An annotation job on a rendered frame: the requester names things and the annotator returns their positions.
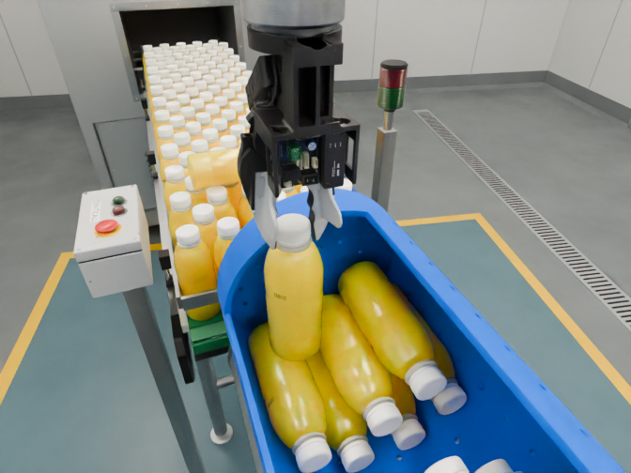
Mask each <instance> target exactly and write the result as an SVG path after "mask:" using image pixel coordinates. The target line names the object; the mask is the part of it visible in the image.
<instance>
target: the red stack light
mask: <svg viewBox="0 0 631 473"><path fill-rule="evenodd" d="M407 74H408V68H406V69H402V70H388V69H384V68H382V67H381V66H380V69H379V80H378V84H379V85H380V86H383V87H386V88H401V87H404V86H405V85H406V82H407Z"/></svg>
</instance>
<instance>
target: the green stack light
mask: <svg viewBox="0 0 631 473"><path fill-rule="evenodd" d="M405 90H406V86H404V87H401V88H386V87H383V86H380V85H378V91H377V106H378V107H379V108H382V109H386V110H397V109H400V108H402V107H403V105H404V97H405Z"/></svg>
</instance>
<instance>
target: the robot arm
mask: <svg viewBox="0 0 631 473"><path fill-rule="evenodd" d="M241 6H242V17H243V20H244V21H246V22H247V23H248V25H247V35H248V46H249V48H251V49H252V50H254V51H257V52H260V53H269V55H260V56H259V57H258V59H257V61H256V63H255V66H254V69H253V71H252V74H251V76H250V78H249V81H248V83H247V84H246V87H245V91H246V96H247V100H248V106H249V110H250V112H249V113H248V114H247V115H246V117H245V118H246V120H247V121H248V123H249V124H250V128H249V133H241V134H240V139H241V144H240V149H239V154H238V161H237V167H238V174H239V180H240V183H241V185H242V188H243V190H244V193H245V195H246V198H247V201H248V203H249V206H250V208H251V210H252V213H253V215H254V220H255V222H256V225H257V227H258V230H259V232H260V234H261V236H262V237H263V239H264V240H265V241H266V243H267V244H268V245H269V246H270V247H271V249H272V250H275V249H276V246H277V238H278V222H277V217H278V212H277V209H276V200H277V198H279V195H280V194H281V192H282V189H284V188H290V187H293V186H297V185H302V186H306V187H307V188H308V191H309V193H308V197H307V204H308V206H309V207H310V212H309V218H308V219H309V221H310V223H311V231H312V234H313V238H314V240H319V239H320V237H321V235H322V234H323V232H324V230H325V228H326V226H327V224H328V221H329V222H330V223H331V224H333V225H334V226H335V227H337V228H340V227H341V226H342V223H343V222H342V215H341V212H340V210H339V208H338V205H337V204H336V202H335V200H334V197H335V196H334V195H335V191H334V188H337V187H342V186H344V178H345V177H347V178H348V180H349V181H350V182H351V183H352V184H356V180H357V167H358V154H359V140H360V128H361V124H359V123H358V122H357V121H356V120H355V119H353V118H352V117H351V116H350V115H349V114H347V113H346V112H345V111H344V110H342V109H341V108H340V107H339V106H338V105H337V104H335V103H334V102H333V86H334V65H343V51H344V43H343V42H342V31H343V26H342V25H341V24H339V23H340V22H341V21H342V20H343V19H344V18H345V11H346V0H241ZM348 136H349V137H350V138H351V139H352V140H353V141H354V145H353V159H352V166H351V165H350V164H349V163H348V162H347V153H348Z"/></svg>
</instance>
